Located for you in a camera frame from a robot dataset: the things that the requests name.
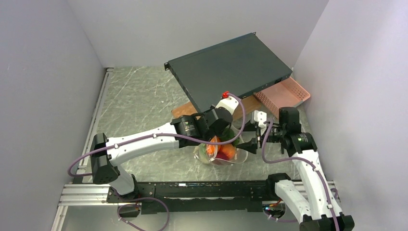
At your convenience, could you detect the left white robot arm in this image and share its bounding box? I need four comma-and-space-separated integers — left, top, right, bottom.
90, 107, 234, 202

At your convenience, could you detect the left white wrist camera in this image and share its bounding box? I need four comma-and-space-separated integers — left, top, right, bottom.
215, 91, 242, 121

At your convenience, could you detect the pink perforated plastic tray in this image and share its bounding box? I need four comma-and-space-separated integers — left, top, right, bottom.
254, 77, 310, 118

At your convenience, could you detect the dark rack server chassis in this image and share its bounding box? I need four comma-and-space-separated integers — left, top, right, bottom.
164, 32, 292, 113

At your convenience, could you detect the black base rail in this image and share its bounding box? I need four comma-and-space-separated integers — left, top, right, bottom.
106, 180, 279, 215

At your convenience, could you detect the clear zip top bag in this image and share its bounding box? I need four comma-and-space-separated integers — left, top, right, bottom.
193, 135, 248, 165

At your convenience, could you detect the orange fake fruit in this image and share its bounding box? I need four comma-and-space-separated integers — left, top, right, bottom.
206, 143, 236, 160

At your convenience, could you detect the aluminium frame rail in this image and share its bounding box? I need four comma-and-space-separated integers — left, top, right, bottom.
51, 183, 109, 231

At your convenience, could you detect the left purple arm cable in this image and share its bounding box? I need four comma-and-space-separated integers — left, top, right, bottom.
67, 92, 247, 178

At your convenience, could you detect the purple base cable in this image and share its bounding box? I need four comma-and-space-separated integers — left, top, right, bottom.
117, 196, 170, 231

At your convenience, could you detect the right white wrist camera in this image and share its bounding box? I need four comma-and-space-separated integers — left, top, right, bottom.
250, 110, 267, 128

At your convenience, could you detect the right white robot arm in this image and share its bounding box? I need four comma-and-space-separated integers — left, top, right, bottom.
239, 107, 355, 231

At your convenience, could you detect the brown wooden board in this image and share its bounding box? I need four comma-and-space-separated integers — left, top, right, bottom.
171, 96, 261, 121

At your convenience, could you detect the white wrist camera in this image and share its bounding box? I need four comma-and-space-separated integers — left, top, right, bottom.
215, 91, 242, 121
250, 110, 267, 128

